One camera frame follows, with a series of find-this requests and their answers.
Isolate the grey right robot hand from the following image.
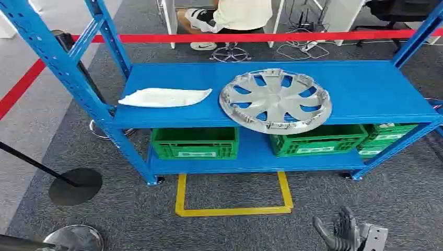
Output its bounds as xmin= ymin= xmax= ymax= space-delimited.
xmin=312 ymin=206 xmax=365 ymax=251

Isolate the green plastic crate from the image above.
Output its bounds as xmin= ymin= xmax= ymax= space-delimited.
xmin=356 ymin=123 xmax=419 ymax=160
xmin=269 ymin=124 xmax=369 ymax=158
xmin=150 ymin=127 xmax=239 ymax=161

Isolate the yellow floor tape outline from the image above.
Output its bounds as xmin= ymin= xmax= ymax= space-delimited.
xmin=174 ymin=171 xmax=294 ymax=218

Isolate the blue metal shelf rack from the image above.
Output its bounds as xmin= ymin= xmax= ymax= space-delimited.
xmin=0 ymin=0 xmax=443 ymax=187

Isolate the silver plastic wheel hubcap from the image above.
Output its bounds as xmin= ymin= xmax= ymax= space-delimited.
xmin=219 ymin=68 xmax=333 ymax=136

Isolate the white power strip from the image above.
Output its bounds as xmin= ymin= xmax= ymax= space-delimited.
xmin=300 ymin=40 xmax=319 ymax=53

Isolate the red barrier belt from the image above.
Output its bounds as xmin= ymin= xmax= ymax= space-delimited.
xmin=0 ymin=59 xmax=46 ymax=121
xmin=71 ymin=29 xmax=443 ymax=44

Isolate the black router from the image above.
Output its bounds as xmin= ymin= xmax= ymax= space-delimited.
xmin=298 ymin=9 xmax=314 ymax=32

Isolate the chrome swivel chair base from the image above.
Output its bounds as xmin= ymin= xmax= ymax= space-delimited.
xmin=209 ymin=42 xmax=253 ymax=64

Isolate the white desk side panel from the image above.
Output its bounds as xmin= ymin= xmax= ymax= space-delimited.
xmin=321 ymin=0 xmax=367 ymax=47

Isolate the white curved plastic panel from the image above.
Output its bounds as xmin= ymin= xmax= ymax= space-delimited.
xmin=118 ymin=87 xmax=213 ymax=108

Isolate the white desk leg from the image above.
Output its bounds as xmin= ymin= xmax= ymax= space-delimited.
xmin=267 ymin=0 xmax=286 ymax=49
xmin=160 ymin=0 xmax=179 ymax=50

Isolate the black office chair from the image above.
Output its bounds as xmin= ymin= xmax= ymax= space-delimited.
xmin=355 ymin=0 xmax=443 ymax=48

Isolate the person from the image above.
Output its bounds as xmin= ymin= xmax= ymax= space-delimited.
xmin=177 ymin=0 xmax=274 ymax=52

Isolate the white cable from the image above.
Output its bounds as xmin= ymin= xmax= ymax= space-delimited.
xmin=275 ymin=27 xmax=331 ymax=61

